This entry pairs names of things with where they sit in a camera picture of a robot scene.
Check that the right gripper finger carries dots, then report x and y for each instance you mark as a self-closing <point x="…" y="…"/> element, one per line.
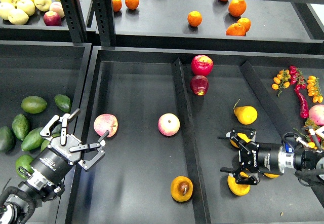
<point x="251" y="133"/>
<point x="251" y="180"/>

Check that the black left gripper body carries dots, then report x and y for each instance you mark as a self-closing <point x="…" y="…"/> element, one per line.
<point x="56" y="160"/>

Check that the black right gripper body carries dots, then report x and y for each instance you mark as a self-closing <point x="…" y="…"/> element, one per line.
<point x="261" y="157"/>

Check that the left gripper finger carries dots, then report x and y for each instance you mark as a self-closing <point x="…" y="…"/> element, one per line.
<point x="64" y="121"/>
<point x="84" y="148"/>

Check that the yellow pear showing stem end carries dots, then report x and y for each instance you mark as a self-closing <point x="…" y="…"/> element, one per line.
<point x="181" y="188"/>

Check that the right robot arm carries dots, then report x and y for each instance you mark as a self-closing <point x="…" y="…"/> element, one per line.
<point x="298" y="155"/>

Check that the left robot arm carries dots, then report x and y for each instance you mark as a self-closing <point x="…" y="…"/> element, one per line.
<point x="18" y="203"/>

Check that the yellow pear under gripper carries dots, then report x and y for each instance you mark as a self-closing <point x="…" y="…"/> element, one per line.
<point x="242" y="136"/>

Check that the light green avocado hidden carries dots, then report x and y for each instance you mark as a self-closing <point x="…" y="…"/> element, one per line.
<point x="46" y="142"/>

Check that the green avocado middle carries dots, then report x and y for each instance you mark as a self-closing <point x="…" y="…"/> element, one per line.
<point x="33" y="140"/>

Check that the yellow pear lower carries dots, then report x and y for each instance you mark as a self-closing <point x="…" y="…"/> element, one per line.
<point x="237" y="189"/>

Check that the yellow pear middle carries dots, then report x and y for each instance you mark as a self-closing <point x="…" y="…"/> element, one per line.
<point x="269" y="175"/>

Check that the yellow pear with stem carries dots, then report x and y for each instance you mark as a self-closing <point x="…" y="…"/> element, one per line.
<point x="246" y="115"/>

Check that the dark avocado left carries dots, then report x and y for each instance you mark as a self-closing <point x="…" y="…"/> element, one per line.
<point x="21" y="126"/>

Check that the light green avocado top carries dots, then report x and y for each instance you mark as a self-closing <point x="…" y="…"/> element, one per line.
<point x="33" y="104"/>

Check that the bright green avocado bottom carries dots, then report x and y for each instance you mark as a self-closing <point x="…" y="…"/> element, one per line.
<point x="24" y="162"/>

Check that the small dark avocado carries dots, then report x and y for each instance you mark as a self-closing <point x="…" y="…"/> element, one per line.
<point x="63" y="102"/>

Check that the dark avocado at edge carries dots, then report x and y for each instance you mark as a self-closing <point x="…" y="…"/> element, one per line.
<point x="7" y="140"/>

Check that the pink apple left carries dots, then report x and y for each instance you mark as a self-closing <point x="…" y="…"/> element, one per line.
<point x="106" y="122"/>

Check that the pink apple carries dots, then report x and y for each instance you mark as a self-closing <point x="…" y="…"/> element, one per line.
<point x="168" y="124"/>
<point x="106" y="122"/>

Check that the black left tray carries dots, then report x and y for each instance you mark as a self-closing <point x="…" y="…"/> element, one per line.
<point x="43" y="69"/>

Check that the dark red apple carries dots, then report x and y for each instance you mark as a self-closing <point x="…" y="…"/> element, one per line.
<point x="199" y="85"/>

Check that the red chili pepper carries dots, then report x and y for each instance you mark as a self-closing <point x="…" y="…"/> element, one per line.
<point x="304" y="110"/>

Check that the pink apple centre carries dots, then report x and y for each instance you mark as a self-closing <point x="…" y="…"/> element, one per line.
<point x="168" y="124"/>

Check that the pink apple right edge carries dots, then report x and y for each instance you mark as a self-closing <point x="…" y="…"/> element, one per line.
<point x="316" y="114"/>

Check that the black divided centre tray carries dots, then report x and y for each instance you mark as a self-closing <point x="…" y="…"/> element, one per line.
<point x="131" y="184"/>

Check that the orange cherry tomato bunch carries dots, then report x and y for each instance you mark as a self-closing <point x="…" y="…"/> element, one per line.
<point x="281" y="81"/>

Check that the bright red apple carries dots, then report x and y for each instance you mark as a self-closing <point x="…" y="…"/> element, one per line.
<point x="202" y="65"/>

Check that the orange front right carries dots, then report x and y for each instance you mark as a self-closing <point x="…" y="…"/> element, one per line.
<point x="236" y="29"/>

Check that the red apple top shelf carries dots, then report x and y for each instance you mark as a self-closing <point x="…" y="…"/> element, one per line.
<point x="52" y="18"/>

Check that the orange right small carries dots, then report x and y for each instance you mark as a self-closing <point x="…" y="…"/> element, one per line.
<point x="245" y="22"/>

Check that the orange centre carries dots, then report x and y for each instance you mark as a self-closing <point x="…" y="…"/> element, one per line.
<point x="194" y="18"/>

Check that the large orange right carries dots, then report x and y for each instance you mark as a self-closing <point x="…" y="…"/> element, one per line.
<point x="237" y="7"/>

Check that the orange far left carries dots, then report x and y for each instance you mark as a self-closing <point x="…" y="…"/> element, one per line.
<point x="117" y="5"/>

